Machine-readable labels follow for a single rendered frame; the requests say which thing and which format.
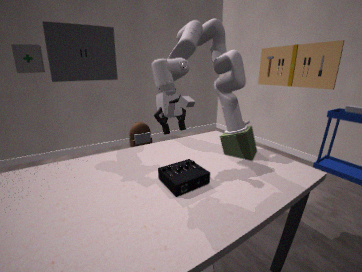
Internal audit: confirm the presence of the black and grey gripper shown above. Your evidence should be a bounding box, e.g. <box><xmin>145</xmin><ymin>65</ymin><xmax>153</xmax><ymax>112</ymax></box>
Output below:
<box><xmin>154</xmin><ymin>90</ymin><xmax>186</xmax><ymax>135</ymax></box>

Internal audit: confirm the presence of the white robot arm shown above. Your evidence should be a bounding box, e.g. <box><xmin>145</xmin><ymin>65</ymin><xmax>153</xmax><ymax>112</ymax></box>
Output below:
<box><xmin>152</xmin><ymin>19</ymin><xmax>250</xmax><ymax>134</ymax></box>

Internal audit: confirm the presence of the black lighting desk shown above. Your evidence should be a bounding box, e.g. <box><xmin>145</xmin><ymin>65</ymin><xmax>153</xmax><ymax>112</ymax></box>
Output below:
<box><xmin>158</xmin><ymin>159</ymin><xmax>210</xmax><ymax>197</ymax></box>

